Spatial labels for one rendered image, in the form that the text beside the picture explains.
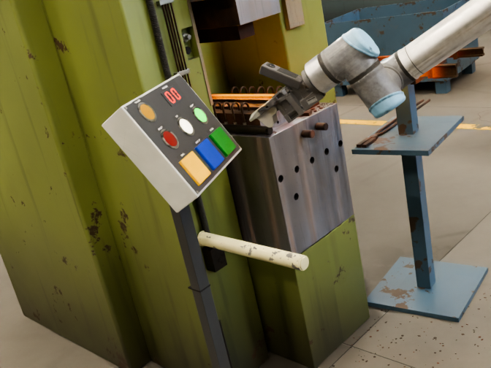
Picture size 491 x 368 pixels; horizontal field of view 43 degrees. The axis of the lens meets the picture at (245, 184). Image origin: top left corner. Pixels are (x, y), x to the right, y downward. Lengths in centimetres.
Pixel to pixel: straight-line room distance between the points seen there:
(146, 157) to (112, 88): 57
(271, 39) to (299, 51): 12
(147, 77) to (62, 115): 46
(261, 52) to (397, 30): 341
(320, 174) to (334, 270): 38
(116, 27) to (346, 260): 121
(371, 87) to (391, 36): 427
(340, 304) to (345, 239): 26
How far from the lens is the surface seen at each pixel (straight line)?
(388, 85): 154
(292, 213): 211
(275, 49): 239
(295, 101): 159
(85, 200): 233
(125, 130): 150
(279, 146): 203
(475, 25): 161
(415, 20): 568
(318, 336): 237
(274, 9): 210
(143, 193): 211
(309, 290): 226
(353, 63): 152
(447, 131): 245
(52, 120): 224
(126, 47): 190
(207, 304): 184
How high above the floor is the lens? 147
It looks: 20 degrees down
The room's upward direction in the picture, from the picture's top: 12 degrees counter-clockwise
